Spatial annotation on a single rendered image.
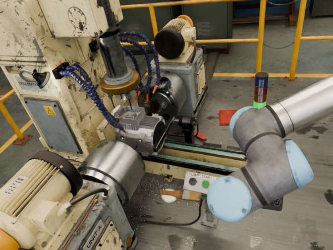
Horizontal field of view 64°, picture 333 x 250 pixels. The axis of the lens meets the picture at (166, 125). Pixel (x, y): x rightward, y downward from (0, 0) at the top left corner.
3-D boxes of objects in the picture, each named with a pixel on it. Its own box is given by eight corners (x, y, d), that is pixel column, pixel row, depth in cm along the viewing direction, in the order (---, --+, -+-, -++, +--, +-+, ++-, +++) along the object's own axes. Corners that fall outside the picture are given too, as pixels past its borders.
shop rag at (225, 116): (239, 124, 164) (239, 123, 164) (219, 125, 167) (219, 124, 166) (237, 110, 176) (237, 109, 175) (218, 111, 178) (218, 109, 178)
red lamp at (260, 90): (253, 94, 131) (253, 87, 128) (254, 88, 135) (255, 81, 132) (266, 95, 129) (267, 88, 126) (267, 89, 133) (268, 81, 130)
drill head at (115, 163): (64, 230, 111) (37, 193, 95) (109, 166, 136) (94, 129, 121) (116, 248, 101) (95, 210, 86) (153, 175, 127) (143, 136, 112)
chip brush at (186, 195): (158, 196, 131) (158, 195, 131) (161, 188, 135) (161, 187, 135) (200, 201, 126) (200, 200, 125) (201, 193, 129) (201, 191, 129)
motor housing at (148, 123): (120, 156, 140) (110, 128, 129) (137, 133, 154) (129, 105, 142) (155, 162, 133) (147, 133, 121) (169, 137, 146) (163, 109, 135)
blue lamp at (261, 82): (253, 87, 128) (254, 79, 125) (255, 81, 132) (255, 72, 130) (267, 88, 126) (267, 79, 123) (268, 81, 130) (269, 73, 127)
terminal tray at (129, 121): (117, 128, 134) (113, 117, 130) (127, 116, 141) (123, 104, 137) (138, 131, 129) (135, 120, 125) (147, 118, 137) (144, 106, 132)
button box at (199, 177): (186, 188, 107) (182, 189, 102) (189, 171, 108) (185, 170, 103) (229, 198, 101) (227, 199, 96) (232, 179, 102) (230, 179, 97)
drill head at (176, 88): (135, 129, 157) (125, 93, 142) (161, 92, 186) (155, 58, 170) (175, 135, 148) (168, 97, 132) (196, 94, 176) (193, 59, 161)
